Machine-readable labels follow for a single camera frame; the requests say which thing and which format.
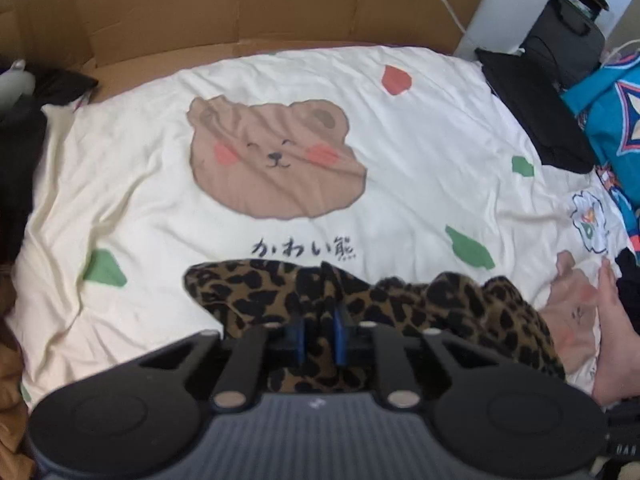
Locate brown cloth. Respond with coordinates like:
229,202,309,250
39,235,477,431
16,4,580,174
0,280,31,480

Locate black crumpled cloth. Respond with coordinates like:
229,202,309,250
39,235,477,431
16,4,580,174
0,67,98,261

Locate leopard print shorts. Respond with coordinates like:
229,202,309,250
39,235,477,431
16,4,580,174
182,259,566,395

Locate blue patterned cloth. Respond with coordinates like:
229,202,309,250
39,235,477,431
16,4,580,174
560,52,640,266

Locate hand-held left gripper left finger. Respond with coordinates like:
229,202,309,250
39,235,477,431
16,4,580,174
134,318,307,411

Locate grey laptop bag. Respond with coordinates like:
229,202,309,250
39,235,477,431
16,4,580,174
520,0,608,78

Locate black folded garment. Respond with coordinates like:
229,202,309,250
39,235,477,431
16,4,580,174
475,47,598,173

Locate brown cardboard sheet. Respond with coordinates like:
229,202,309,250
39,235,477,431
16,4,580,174
0,0,493,103

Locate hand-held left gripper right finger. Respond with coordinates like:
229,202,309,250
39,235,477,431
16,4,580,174
332,311,505,411

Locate bear print blanket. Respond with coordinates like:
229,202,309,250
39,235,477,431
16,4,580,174
5,45,626,411

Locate white floral print cloth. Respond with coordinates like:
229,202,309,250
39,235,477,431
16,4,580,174
570,165,626,261

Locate person's leg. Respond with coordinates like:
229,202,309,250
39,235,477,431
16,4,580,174
592,260,640,406

